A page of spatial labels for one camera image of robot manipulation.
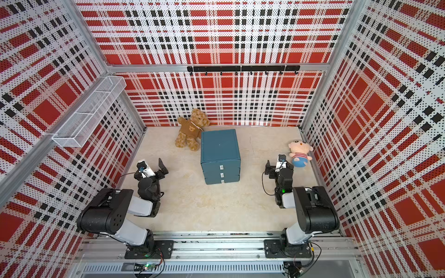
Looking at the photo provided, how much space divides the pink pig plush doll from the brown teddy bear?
0.58 metres

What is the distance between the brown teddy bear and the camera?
108 centimetres

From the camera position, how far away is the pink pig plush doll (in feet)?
3.21
